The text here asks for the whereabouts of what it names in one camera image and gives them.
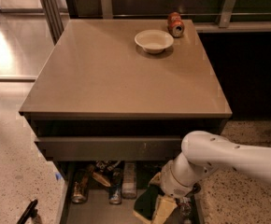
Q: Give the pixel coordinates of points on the green and yellow sponge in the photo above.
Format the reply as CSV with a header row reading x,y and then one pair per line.
x,y
145,204

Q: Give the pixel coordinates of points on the grey open middle drawer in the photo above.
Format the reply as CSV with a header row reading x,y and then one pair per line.
x,y
97,209

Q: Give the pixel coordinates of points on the grey drawer cabinet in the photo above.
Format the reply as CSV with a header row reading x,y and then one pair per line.
x,y
98,72

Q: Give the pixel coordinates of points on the black object on floor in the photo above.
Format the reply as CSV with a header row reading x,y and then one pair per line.
x,y
29,212

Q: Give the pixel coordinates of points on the blue can in drawer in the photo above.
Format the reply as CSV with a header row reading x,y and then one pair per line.
x,y
114,194

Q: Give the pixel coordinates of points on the grey top drawer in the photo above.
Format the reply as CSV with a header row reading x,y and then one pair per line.
x,y
111,140

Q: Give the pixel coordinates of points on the white bowl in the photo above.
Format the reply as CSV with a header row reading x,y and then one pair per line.
x,y
154,41

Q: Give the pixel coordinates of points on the crinkled water bottle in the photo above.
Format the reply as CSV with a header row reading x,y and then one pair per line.
x,y
185,210

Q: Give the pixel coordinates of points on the brown can in drawer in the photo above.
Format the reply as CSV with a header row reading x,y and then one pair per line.
x,y
80,185

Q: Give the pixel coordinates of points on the dark snack bag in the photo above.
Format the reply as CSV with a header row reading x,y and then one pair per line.
x,y
106,173

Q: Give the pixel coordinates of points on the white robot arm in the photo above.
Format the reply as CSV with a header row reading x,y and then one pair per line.
x,y
236,180

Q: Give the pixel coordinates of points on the clear plastic bottle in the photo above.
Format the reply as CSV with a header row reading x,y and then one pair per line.
x,y
128,190

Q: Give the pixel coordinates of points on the orange soda can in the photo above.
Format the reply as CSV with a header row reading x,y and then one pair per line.
x,y
175,24

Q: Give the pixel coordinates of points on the metal wall bracket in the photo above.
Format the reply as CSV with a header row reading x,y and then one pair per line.
x,y
225,15
107,11

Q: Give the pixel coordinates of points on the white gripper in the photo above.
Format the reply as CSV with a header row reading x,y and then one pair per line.
x,y
175,185

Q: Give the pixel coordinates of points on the metal wall bracket right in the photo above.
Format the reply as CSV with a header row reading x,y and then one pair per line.
x,y
225,15

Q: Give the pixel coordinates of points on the metal wall bracket left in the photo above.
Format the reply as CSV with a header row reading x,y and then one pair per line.
x,y
107,11

